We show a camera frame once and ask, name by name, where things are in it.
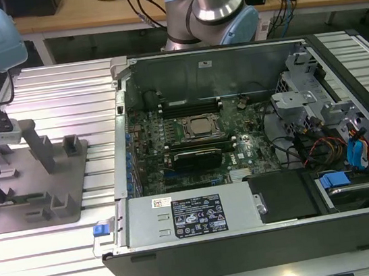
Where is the metal socket cover frame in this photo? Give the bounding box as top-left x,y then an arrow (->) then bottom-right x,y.
181,111 -> 228,142

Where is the silver power supply box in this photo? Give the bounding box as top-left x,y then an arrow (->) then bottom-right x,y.
111,181 -> 268,254

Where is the black graphics card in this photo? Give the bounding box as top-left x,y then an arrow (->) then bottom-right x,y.
171,145 -> 226,175

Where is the grey plastic case latch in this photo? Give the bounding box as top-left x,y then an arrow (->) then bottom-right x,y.
107,56 -> 130,82

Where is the green RAM stick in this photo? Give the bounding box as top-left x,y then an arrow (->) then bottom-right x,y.
0,191 -> 49,206

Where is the wide black box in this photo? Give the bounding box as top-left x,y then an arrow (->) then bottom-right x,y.
5,0 -> 66,22

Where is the wooden desk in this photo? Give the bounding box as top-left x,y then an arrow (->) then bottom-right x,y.
11,0 -> 369,70

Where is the grey parts rack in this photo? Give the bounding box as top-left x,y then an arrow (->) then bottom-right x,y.
0,112 -> 100,234

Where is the hard disk blue carrier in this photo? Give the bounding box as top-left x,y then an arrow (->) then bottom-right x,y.
314,167 -> 369,217

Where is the black open PC case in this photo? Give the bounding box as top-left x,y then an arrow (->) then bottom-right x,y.
69,23 -> 369,276

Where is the green motherboard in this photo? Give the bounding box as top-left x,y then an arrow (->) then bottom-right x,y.
122,90 -> 286,198

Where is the silver CPU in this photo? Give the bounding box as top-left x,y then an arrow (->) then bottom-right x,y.
190,118 -> 211,135

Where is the black power cable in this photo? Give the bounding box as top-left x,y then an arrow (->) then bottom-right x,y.
257,99 -> 300,172

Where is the black RAM slot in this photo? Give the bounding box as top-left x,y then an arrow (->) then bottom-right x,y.
159,99 -> 223,112
159,95 -> 223,109
164,134 -> 236,149
161,106 -> 225,121
160,103 -> 224,116

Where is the black plastic shroud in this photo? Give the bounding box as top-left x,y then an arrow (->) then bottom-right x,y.
242,165 -> 323,227

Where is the blue plastic release latch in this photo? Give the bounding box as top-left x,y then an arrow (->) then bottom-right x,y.
92,223 -> 111,238

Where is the silver finned chipset heatsink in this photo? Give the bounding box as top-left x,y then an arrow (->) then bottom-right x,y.
228,166 -> 256,183

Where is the silver metal drive cage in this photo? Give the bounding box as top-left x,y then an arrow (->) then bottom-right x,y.
264,42 -> 369,154

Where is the red yellow wire bundle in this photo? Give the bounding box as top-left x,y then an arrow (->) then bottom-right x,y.
300,133 -> 350,168

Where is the black camera cable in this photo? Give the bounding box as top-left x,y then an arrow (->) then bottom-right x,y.
0,68 -> 18,114

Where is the thin wire locking lever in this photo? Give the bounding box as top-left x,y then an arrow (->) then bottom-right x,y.
185,113 -> 219,121
186,131 -> 228,142

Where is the blue flat disk wire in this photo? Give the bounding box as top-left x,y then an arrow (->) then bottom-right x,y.
345,134 -> 369,173

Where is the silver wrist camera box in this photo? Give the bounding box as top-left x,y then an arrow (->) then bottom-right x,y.
0,108 -> 24,146

